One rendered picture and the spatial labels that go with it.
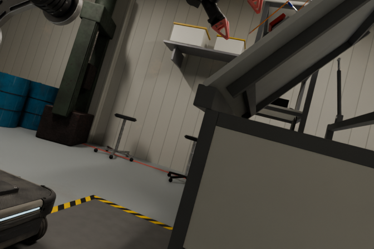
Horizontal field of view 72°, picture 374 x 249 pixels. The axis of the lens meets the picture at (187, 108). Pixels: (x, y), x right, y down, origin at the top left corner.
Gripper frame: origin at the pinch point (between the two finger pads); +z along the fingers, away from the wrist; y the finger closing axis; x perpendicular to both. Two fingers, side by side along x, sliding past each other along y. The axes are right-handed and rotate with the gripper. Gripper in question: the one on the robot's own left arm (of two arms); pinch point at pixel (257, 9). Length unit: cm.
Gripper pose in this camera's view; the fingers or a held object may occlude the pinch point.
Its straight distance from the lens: 114.2
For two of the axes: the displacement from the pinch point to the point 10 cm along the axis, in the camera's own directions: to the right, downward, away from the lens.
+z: 1.9, 9.8, -1.0
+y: 4.0, 0.2, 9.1
